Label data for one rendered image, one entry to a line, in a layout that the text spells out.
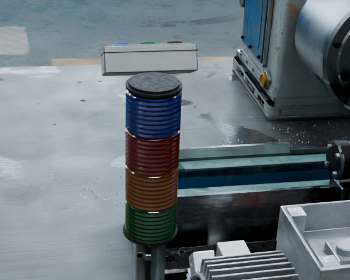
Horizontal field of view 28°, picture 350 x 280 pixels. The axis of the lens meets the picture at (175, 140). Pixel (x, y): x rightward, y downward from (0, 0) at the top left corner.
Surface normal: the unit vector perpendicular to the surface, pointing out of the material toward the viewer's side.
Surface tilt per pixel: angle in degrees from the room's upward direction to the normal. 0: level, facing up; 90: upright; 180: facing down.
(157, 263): 90
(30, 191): 0
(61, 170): 0
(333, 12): 51
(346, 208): 90
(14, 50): 0
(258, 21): 90
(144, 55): 64
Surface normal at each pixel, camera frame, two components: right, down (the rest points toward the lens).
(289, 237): -0.98, 0.06
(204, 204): 0.18, 0.45
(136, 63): 0.18, 0.02
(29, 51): 0.04, -0.89
